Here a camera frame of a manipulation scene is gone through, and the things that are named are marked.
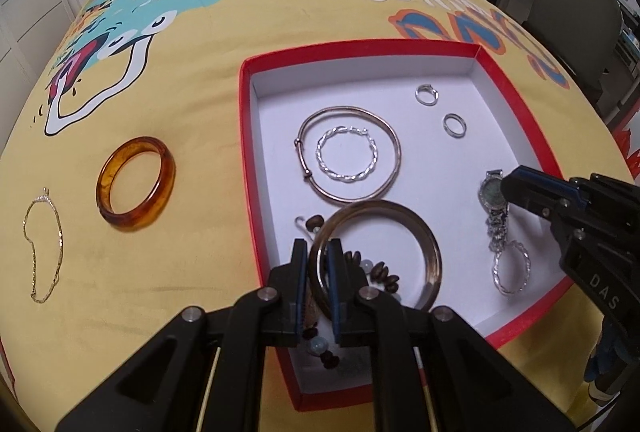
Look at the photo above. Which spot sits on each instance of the silver wristwatch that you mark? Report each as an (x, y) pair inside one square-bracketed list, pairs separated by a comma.
[(492, 194)]

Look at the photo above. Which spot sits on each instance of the red cardboard box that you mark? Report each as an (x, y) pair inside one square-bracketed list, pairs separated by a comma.
[(350, 82)]

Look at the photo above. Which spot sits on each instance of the thin gold bangle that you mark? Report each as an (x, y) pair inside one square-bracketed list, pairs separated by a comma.
[(399, 151)]

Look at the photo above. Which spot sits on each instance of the twisted hoop earring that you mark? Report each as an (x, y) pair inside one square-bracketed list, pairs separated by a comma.
[(318, 155), (495, 272)]

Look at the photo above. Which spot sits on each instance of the white wardrobe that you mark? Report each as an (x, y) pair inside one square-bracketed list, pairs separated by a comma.
[(30, 12)]

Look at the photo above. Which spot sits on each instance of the grey chair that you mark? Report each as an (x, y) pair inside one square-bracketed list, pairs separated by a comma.
[(575, 22)]

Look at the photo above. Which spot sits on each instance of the dark brown bangle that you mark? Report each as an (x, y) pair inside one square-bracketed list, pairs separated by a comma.
[(435, 257)]

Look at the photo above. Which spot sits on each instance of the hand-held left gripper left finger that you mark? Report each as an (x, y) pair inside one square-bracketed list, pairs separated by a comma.
[(300, 292)]

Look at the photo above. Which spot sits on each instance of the amber bangle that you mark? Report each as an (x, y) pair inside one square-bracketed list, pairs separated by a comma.
[(165, 172)]

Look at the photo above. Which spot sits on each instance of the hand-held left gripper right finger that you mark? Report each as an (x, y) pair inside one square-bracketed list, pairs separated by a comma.
[(334, 292)]

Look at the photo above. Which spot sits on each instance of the yellow printed blanket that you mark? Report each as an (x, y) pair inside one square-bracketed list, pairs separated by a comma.
[(200, 87)]

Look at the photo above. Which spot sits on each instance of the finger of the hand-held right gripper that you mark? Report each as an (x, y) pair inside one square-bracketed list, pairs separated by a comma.
[(530, 192), (615, 194)]

